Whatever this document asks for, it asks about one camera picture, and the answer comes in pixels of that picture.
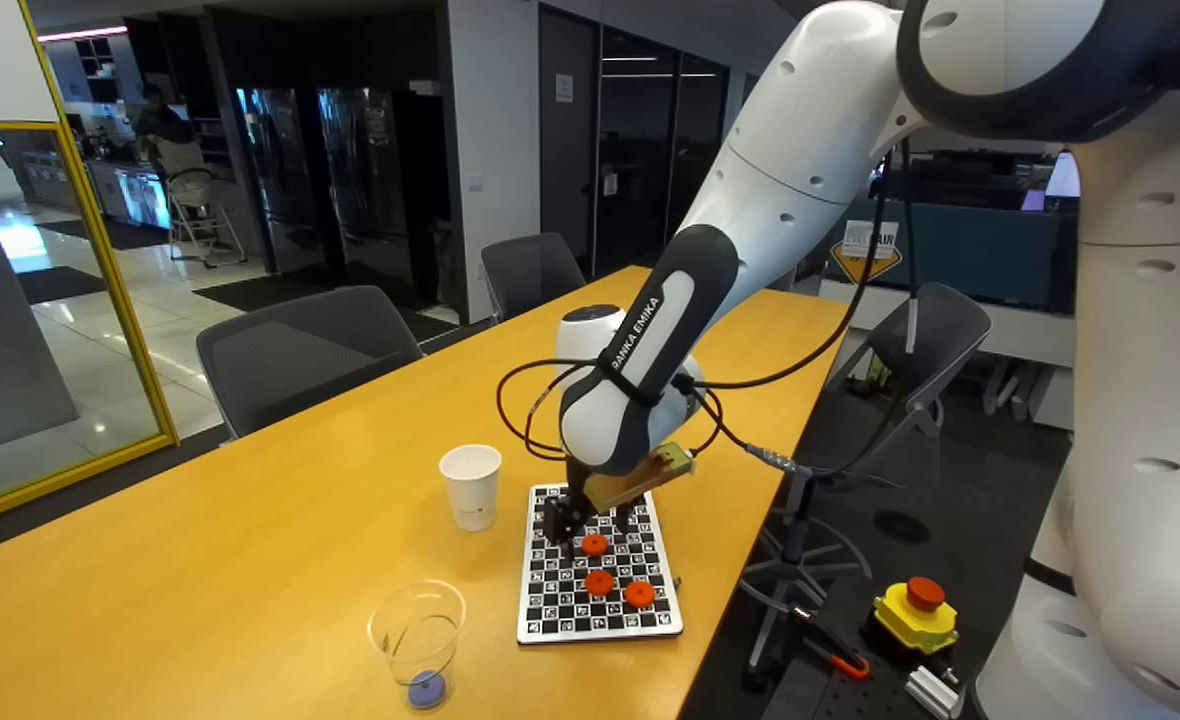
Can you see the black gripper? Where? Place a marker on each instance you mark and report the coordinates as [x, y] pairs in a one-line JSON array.
[[571, 511]]

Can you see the orange disc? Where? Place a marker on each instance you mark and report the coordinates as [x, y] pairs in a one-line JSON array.
[[593, 547], [596, 580], [642, 595]]

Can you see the blue disc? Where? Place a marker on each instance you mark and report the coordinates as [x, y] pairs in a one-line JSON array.
[[427, 688]]

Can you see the white paper cup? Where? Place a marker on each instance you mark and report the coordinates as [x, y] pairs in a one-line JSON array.
[[469, 475]]

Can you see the checkered marker calibration board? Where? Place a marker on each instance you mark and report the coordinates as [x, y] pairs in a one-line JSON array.
[[553, 601]]

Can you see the grey chair right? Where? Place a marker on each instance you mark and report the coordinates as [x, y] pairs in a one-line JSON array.
[[531, 271]]

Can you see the grey chair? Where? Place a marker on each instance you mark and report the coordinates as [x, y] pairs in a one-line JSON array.
[[531, 271], [298, 354]]

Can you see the right orange black clamp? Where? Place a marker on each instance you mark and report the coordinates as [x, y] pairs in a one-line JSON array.
[[835, 647]]

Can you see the yellow emergency stop button box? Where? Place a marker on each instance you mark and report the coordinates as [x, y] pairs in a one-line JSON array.
[[919, 614]]

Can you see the grey chair middle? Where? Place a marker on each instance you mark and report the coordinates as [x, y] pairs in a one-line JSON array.
[[298, 354]]

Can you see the aluminium extrusion rail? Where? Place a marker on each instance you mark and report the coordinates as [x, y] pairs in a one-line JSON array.
[[941, 701]]

